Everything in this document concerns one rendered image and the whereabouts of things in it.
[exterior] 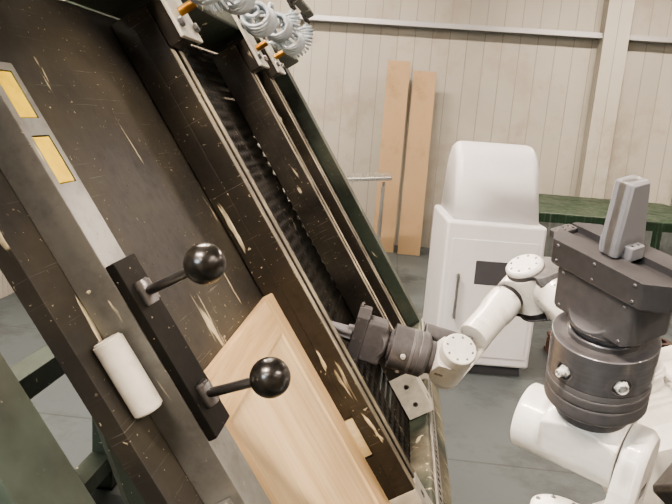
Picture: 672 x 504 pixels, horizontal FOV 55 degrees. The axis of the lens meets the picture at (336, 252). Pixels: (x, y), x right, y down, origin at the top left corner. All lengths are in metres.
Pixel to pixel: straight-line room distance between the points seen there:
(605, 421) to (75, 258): 0.50
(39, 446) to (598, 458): 0.45
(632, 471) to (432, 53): 8.23
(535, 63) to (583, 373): 8.36
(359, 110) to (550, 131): 2.48
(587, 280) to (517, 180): 3.93
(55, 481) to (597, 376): 0.41
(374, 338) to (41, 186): 0.75
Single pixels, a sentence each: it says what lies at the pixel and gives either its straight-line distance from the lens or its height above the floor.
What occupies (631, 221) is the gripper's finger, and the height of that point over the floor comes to 1.61.
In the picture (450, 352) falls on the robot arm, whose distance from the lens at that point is 1.22.
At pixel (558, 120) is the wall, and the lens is 8.92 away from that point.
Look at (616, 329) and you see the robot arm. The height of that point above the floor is 1.53.
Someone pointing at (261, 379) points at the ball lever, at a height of 1.44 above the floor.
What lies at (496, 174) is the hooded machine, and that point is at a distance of 4.46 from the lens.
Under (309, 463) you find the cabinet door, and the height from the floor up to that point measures 1.19.
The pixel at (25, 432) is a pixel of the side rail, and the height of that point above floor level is 1.46.
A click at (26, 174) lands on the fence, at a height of 1.60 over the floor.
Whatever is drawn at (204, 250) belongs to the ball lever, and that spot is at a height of 1.55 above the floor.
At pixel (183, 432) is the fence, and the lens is 0.68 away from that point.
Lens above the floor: 1.68
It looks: 12 degrees down
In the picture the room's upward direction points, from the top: 4 degrees clockwise
